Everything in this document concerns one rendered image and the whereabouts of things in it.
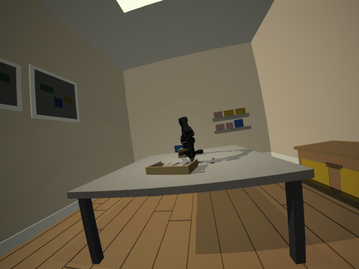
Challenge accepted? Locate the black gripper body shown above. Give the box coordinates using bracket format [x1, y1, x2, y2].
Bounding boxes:
[179, 144, 204, 156]

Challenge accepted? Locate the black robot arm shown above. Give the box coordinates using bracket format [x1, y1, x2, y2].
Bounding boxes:
[178, 117, 195, 155]

